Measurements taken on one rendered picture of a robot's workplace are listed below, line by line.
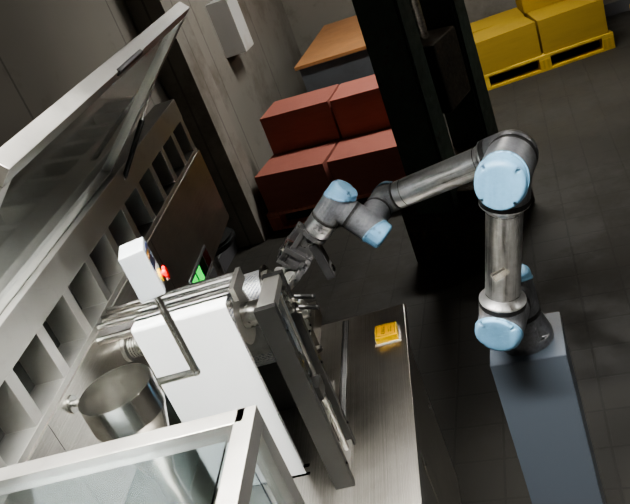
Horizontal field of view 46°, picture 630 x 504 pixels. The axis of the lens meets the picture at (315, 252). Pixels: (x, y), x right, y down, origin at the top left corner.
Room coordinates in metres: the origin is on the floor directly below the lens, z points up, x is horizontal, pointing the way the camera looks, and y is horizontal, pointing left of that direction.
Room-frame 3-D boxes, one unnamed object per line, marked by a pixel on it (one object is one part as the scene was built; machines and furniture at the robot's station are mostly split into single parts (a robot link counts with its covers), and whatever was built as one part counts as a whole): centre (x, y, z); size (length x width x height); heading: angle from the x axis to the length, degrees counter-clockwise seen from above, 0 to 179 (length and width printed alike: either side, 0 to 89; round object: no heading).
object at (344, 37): (6.99, -1.04, 0.41); 1.46 x 0.75 x 0.81; 159
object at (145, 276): (1.30, 0.31, 1.66); 0.07 x 0.07 x 0.10; 3
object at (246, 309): (1.58, 0.19, 1.33); 0.06 x 0.06 x 0.06; 77
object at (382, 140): (5.27, -0.48, 0.37); 1.27 x 0.91 x 0.75; 69
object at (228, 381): (1.54, 0.38, 1.17); 0.34 x 0.05 x 0.54; 77
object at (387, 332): (1.93, -0.11, 0.91); 0.07 x 0.07 x 0.02; 77
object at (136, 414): (1.15, 0.42, 1.50); 0.14 x 0.14 x 0.06
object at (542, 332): (1.66, -0.45, 0.95); 0.15 x 0.15 x 0.10
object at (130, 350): (1.65, 0.49, 1.33); 0.07 x 0.07 x 0.07; 77
